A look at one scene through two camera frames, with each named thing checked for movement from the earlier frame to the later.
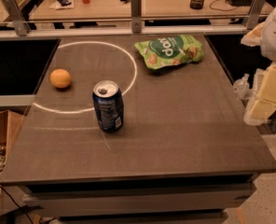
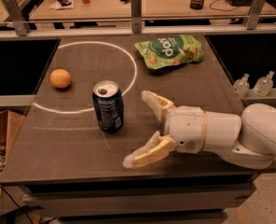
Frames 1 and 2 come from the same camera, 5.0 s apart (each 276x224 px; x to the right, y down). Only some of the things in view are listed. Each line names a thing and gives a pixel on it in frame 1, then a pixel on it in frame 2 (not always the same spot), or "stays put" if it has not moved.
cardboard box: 3,129 stays put
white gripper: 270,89 -> 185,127
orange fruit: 60,78 stays put
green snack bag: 169,50 stays put
